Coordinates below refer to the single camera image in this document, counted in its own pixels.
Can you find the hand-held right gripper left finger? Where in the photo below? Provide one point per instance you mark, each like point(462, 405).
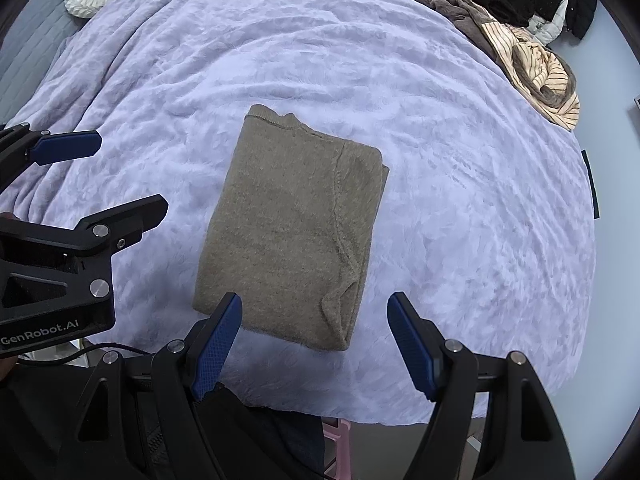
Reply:
point(217, 345)

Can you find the pink stool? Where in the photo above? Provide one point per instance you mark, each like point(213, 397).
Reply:
point(337, 445)

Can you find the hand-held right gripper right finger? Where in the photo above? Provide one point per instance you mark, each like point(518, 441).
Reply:
point(412, 345)

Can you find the black hanging jacket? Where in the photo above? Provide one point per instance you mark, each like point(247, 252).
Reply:
point(582, 10)

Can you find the olive brown knit sweater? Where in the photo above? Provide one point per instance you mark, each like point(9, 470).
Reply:
point(285, 230)

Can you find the lavender plush blanket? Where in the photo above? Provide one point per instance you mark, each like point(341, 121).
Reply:
point(450, 185)

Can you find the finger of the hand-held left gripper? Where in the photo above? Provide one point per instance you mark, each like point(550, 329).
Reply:
point(65, 146)
point(130, 217)

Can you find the brown striped fleece garment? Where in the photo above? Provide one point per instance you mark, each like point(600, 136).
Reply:
point(530, 60)

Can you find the grey quilted headboard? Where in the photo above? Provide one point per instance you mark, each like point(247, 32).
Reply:
point(25, 60)

